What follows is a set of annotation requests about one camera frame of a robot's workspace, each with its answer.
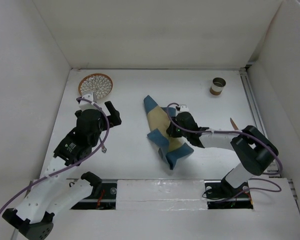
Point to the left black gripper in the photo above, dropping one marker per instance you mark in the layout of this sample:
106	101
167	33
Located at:
114	113

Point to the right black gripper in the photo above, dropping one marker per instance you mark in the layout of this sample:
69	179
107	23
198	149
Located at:
171	131

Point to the blue beige white cloth napkin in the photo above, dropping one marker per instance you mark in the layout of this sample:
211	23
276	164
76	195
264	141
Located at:
170	149

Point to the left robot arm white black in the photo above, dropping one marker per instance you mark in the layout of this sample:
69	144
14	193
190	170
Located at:
34	216

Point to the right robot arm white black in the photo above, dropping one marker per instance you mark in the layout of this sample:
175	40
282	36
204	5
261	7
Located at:
254	151

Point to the silver fork with pink neck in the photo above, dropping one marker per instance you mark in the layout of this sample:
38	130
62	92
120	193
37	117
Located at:
103	148

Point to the orange floral patterned plate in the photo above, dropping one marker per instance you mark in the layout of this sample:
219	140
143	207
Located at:
99	83

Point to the metal cup with brown base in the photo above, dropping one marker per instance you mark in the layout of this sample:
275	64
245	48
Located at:
217	86

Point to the white foam block front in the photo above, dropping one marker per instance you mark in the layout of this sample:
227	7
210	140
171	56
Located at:
163	195

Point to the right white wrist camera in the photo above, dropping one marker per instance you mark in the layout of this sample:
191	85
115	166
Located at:
182	108

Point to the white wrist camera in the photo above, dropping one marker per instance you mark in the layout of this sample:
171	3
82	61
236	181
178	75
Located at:
182	108
86	101

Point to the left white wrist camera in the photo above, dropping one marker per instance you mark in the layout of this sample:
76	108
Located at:
86	101

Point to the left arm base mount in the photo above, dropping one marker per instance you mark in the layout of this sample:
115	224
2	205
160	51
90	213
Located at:
103	198

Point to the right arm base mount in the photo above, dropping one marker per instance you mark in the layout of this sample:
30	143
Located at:
217	198

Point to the aluminium rail right side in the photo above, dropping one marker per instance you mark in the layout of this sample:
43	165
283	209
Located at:
272	170

